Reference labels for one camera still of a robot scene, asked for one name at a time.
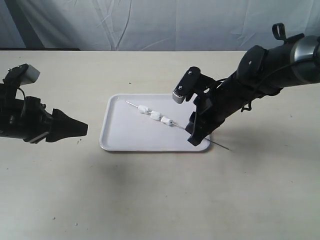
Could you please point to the white marshmallow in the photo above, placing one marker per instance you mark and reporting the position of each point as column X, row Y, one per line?
column 167, row 121
column 143, row 109
column 155, row 115

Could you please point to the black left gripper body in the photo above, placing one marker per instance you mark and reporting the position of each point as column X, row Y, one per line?
column 36, row 120

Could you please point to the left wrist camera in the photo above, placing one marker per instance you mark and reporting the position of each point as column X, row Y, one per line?
column 23, row 74

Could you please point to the white backdrop curtain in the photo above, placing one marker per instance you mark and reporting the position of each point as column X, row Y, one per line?
column 152, row 25

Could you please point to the thin metal skewer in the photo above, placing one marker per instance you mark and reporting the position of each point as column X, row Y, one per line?
column 175, row 124

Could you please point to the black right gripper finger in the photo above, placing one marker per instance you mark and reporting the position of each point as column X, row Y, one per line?
column 191, row 126
column 197, row 133

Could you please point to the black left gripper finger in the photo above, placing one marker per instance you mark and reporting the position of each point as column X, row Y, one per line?
column 65, row 126
column 57, row 136

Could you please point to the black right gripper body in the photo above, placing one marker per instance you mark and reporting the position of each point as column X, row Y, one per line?
column 207, row 115

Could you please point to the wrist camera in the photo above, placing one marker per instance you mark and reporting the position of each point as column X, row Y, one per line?
column 23, row 74
column 186, row 85

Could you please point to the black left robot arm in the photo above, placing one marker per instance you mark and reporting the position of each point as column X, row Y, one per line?
column 11, row 125

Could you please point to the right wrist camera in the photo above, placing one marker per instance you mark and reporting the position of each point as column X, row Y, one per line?
column 186, row 85

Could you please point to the white plastic tray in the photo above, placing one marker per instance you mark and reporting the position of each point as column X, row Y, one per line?
column 124, row 129

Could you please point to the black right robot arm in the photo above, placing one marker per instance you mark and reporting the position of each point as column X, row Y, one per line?
column 260, row 73

